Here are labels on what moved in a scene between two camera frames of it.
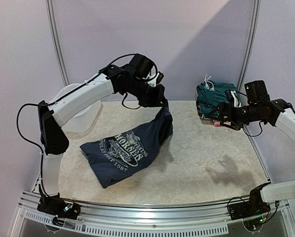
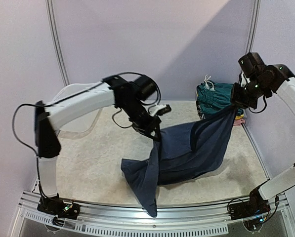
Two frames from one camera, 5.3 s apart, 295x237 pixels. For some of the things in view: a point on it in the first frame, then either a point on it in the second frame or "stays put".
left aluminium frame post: (56, 43) stays put
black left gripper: (156, 101) to (147, 129)
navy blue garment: (118, 157) to (183, 153)
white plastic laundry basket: (82, 125) stays put
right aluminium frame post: (252, 40) stays put
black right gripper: (226, 113) to (237, 96)
